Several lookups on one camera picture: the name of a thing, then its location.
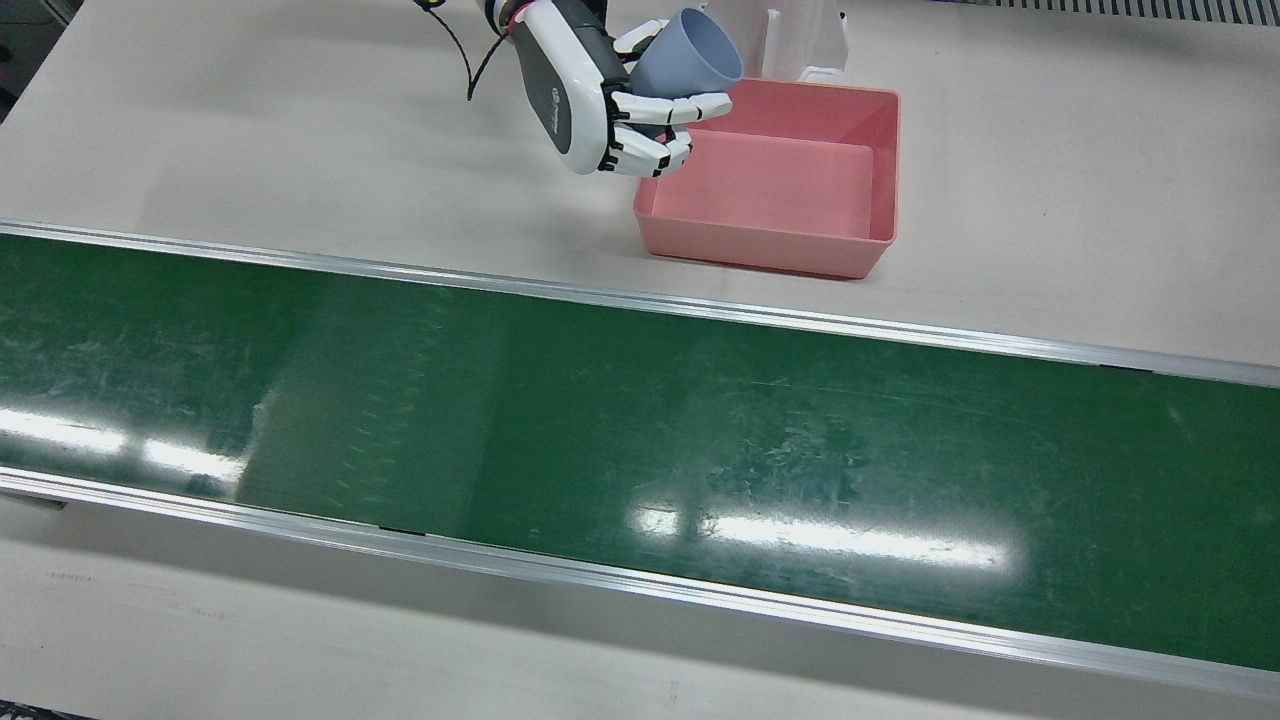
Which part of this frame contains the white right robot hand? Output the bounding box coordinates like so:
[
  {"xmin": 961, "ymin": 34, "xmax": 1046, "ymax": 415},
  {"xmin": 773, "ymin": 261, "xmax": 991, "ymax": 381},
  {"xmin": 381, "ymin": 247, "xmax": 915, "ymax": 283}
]
[{"xmin": 487, "ymin": 0, "xmax": 734, "ymax": 178}]

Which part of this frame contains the blue-grey plastic cup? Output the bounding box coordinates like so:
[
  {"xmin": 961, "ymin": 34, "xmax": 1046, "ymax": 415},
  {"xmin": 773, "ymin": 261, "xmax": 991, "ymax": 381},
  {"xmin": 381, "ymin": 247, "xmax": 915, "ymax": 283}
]
[{"xmin": 628, "ymin": 8, "xmax": 745, "ymax": 101}]

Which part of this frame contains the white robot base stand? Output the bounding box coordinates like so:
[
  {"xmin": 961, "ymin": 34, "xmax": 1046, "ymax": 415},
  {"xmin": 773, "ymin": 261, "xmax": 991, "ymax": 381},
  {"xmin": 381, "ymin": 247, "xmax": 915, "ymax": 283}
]
[{"xmin": 712, "ymin": 0, "xmax": 852, "ymax": 87}]

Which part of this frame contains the pink plastic box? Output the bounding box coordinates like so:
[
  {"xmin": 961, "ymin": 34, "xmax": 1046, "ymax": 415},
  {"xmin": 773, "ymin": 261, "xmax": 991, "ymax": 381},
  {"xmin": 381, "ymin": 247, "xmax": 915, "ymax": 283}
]
[{"xmin": 633, "ymin": 78, "xmax": 901, "ymax": 280}]

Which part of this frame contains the green conveyor belt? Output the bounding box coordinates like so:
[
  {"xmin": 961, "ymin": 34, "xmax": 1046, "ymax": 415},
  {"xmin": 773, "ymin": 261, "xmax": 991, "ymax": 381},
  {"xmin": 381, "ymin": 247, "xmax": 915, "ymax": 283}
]
[{"xmin": 0, "ymin": 220, "xmax": 1280, "ymax": 701}]

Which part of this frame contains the floor vent grille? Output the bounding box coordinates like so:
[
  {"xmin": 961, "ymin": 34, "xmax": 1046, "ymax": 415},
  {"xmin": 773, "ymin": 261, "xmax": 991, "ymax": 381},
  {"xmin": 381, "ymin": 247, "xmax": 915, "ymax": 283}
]
[{"xmin": 932, "ymin": 0, "xmax": 1280, "ymax": 28}]

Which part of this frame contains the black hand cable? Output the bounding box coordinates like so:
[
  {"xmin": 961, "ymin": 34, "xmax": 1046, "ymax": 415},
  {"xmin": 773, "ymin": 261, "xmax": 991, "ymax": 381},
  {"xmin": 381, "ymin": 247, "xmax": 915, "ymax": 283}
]
[{"xmin": 413, "ymin": 0, "xmax": 513, "ymax": 102}]

